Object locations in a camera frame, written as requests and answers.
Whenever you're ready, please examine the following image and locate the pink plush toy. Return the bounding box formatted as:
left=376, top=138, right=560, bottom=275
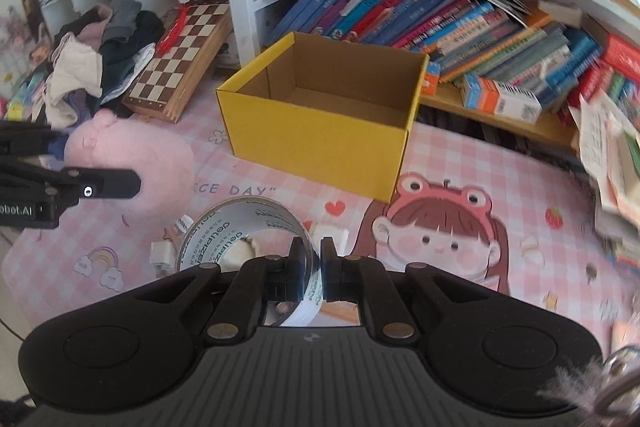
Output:
left=64, top=109, right=197, bottom=215

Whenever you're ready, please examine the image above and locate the row of colourful books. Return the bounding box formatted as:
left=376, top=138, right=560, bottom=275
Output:
left=270, top=0, right=640, bottom=128

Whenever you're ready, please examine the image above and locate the small white block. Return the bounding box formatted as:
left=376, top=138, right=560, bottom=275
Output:
left=150, top=241, right=176, bottom=278

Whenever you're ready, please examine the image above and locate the pink printed desk mat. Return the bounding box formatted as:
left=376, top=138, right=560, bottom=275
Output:
left=0, top=82, right=640, bottom=358

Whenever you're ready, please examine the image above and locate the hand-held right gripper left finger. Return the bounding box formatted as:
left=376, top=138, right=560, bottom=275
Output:
left=160, top=237, right=306, bottom=344

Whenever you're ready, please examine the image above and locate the orange white carton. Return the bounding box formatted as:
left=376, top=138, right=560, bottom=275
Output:
left=460, top=74, right=543, bottom=124

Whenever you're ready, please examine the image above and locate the red ribbon ornament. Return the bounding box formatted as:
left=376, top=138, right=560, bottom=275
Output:
left=155, top=4, right=193, bottom=55

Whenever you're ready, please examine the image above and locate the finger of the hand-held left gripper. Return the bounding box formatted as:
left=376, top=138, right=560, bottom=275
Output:
left=0, top=121, right=69, bottom=156
left=49, top=167, right=143, bottom=204

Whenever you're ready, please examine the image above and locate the grey fluffy keychain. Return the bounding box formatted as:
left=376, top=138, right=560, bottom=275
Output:
left=535, top=346, right=640, bottom=427

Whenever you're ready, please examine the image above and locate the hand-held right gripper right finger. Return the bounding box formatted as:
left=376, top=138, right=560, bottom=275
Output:
left=320, top=236, right=472, bottom=344

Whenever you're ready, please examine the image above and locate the white charger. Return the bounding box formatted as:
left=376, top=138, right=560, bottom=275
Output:
left=311, top=221, right=351, bottom=255

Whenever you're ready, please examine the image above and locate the wooden chessboard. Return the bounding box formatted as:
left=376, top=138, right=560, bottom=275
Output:
left=121, top=3, right=235, bottom=124

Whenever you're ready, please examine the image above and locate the yellow cardboard box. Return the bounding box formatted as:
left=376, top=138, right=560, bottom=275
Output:
left=216, top=32, right=431, bottom=204

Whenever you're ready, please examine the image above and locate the stack of papers and books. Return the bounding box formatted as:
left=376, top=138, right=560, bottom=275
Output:
left=567, top=92, right=640, bottom=268

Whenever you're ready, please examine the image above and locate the clear tape roll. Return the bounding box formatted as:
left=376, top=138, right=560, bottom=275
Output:
left=175, top=196, right=321, bottom=328

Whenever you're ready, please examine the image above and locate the pink stick with purple cap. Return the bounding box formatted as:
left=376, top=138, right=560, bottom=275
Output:
left=167, top=214, right=194, bottom=240

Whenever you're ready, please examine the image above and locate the pile of clothes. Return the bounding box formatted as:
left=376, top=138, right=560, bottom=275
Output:
left=44, top=0, right=166, bottom=128

